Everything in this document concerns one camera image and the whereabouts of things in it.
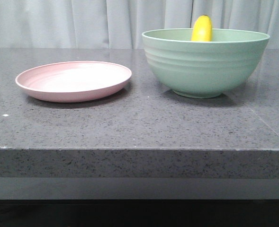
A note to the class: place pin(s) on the pink plate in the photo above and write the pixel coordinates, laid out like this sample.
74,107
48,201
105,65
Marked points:
74,81

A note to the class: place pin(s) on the green bowl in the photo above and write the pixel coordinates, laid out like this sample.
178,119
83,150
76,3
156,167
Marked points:
203,69

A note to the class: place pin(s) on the white curtain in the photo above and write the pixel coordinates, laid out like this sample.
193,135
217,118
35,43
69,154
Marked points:
118,24

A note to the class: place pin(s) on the yellow banana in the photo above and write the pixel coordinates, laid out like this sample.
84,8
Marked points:
202,29

